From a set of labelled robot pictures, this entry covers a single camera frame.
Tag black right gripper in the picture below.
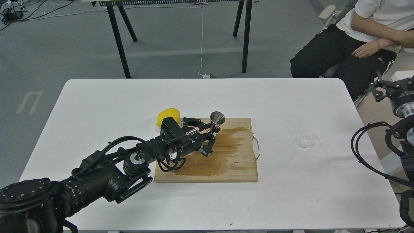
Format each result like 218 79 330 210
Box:
369 71 414 118

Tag seated person white shirt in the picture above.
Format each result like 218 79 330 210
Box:
290 0 414 101

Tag white hanging cable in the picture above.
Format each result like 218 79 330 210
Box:
197 3 211 79

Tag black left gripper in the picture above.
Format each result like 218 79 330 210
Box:
157 117 221 162

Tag black cables on floor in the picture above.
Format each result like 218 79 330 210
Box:
0 0 75 31

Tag black leg background table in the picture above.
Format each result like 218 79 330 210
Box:
81 0 260 79

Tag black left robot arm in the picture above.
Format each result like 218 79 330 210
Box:
0 116 226 233

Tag white office chair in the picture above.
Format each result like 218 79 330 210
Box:
319 5 342 28

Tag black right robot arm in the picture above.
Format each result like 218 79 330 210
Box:
351 70 414 227

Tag yellow lemon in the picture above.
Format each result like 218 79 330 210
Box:
156 108 180 127

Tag clear glass measuring cup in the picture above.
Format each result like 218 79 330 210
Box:
296 128 316 148

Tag steel double jigger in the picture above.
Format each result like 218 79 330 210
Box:
209 111 226 132

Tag wooden cutting board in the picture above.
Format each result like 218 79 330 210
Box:
154 118 258 183

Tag person left hand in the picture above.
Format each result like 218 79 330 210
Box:
351 40 380 59

